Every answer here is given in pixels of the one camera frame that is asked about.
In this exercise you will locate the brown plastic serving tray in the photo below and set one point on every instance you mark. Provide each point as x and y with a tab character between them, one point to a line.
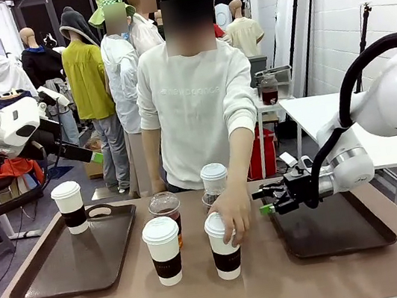
328	230
88	264

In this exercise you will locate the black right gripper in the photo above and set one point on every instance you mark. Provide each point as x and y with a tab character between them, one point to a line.
299	189

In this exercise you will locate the orange jacket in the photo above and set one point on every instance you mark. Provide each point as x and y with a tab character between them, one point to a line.
9	173

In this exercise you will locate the person's right forearm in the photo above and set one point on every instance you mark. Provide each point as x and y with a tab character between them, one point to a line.
154	156

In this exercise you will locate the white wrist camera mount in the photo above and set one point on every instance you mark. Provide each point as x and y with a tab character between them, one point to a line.
303	164

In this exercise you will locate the person's left hand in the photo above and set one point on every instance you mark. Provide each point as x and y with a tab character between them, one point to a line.
237	212

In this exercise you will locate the mannequin in cream shirt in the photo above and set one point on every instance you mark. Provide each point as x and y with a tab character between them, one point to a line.
246	33

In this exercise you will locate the black tripod with phone clamp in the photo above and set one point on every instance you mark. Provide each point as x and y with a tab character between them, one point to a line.
365	28

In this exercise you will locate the cardboard box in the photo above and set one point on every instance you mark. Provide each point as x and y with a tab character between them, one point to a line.
92	171

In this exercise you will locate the white round fan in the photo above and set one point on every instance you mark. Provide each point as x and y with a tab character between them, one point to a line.
222	14

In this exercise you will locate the person's left forearm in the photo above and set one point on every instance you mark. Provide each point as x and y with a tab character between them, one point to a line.
240	161

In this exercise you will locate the clear plastic iced tea cup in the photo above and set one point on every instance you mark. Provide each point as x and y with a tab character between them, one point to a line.
210	200
164	205

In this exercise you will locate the mannequin grey hood yellow top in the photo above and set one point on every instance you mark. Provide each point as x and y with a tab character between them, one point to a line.
87	79

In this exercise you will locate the figure green checked hat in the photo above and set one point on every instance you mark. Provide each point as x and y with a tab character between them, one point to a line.
124	85

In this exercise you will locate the person in white sweater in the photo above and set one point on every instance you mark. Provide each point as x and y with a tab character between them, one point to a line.
194	119

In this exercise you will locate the grey storage box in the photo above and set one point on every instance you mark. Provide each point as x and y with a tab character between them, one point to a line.
258	64

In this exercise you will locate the glass jar dark liquid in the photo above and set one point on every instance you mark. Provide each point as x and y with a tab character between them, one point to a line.
270	92

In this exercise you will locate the metal container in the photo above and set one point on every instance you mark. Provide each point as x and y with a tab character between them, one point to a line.
281	73

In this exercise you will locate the white paper cup brown sleeve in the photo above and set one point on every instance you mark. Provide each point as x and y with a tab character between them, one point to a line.
163	249
225	262
70	207
213	173

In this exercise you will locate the tall mannequin white shirt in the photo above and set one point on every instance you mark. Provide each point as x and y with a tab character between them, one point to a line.
144	33

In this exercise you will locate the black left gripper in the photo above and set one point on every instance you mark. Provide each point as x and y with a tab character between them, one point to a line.
66	149

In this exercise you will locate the mannequin in black top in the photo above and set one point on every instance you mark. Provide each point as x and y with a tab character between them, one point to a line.
39	64

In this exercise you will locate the person's right hand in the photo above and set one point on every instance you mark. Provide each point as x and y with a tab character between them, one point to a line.
159	186

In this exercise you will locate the white side table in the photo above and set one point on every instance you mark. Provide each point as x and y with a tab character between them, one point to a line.
313	112

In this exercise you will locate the red bag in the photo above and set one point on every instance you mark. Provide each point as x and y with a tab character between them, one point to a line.
261	154

